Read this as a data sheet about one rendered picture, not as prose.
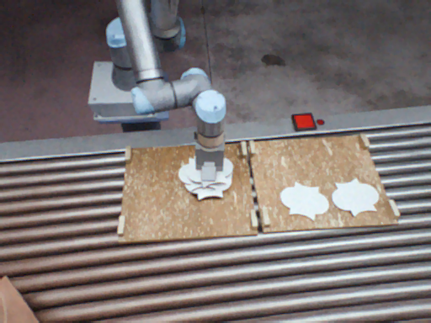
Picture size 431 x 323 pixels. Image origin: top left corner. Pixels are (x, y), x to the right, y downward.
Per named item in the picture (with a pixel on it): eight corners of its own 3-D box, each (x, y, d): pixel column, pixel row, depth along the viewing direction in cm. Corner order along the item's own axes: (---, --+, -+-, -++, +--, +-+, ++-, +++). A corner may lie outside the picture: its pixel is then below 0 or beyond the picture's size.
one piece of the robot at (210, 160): (190, 155, 104) (192, 187, 117) (223, 156, 104) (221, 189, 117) (194, 122, 111) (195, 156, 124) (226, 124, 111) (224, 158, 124)
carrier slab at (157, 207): (127, 150, 135) (126, 147, 134) (244, 145, 137) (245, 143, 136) (119, 244, 114) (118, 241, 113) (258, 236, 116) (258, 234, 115)
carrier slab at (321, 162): (247, 145, 138) (247, 141, 136) (360, 138, 140) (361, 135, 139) (263, 234, 117) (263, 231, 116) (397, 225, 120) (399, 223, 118)
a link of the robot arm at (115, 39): (108, 50, 146) (100, 16, 135) (144, 44, 149) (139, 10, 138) (114, 70, 139) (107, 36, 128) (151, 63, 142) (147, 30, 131)
